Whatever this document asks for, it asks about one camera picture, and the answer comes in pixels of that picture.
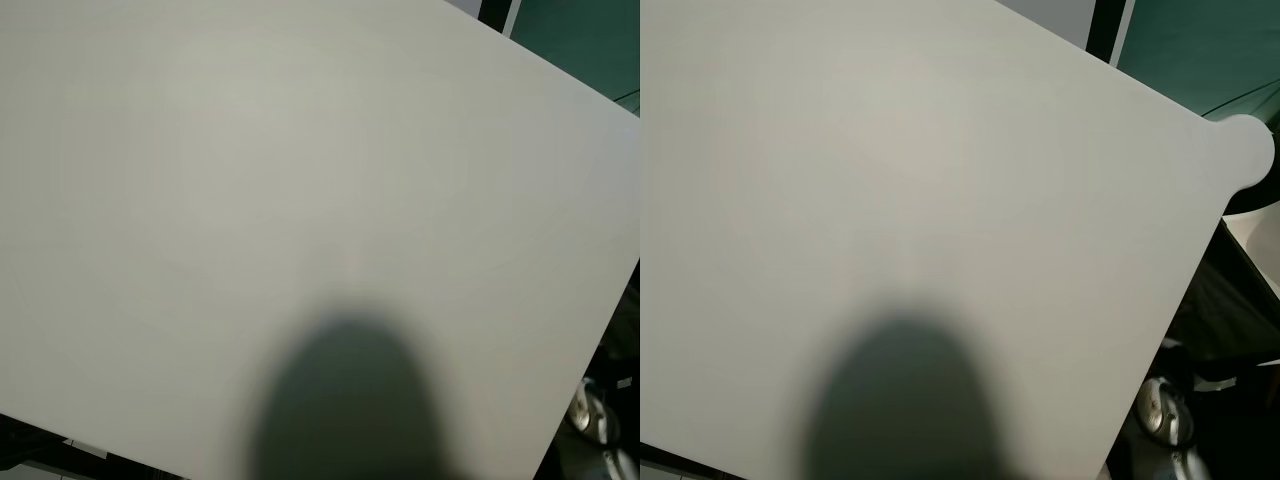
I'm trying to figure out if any black wall strip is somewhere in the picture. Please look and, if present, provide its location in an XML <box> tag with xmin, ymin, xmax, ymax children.
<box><xmin>478</xmin><ymin>0</ymin><xmax>517</xmax><ymax>37</ymax></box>
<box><xmin>1088</xmin><ymin>0</ymin><xmax>1128</xmax><ymax>64</ymax></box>

